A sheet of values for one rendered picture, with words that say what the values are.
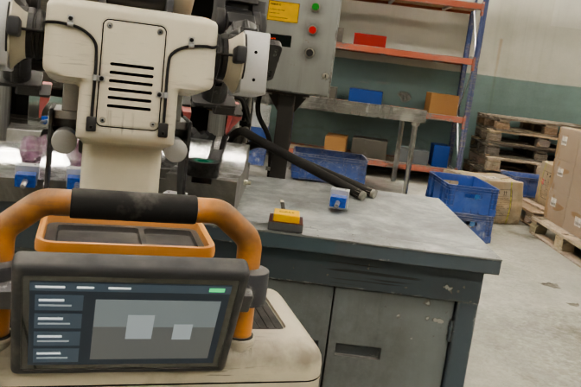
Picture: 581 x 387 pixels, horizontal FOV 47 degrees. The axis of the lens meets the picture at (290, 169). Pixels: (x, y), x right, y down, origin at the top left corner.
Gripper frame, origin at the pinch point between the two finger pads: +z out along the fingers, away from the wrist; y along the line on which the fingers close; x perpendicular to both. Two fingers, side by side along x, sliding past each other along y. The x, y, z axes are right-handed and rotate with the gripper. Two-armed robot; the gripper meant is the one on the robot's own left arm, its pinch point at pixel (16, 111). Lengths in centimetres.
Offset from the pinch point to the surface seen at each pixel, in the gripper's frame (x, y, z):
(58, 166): -1.4, -9.3, 15.7
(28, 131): -25.6, -0.1, 23.3
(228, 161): -9, -52, 16
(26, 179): 13.5, -3.5, 8.4
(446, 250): 34, -96, 5
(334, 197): 3, -80, 16
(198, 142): -18, -45, 17
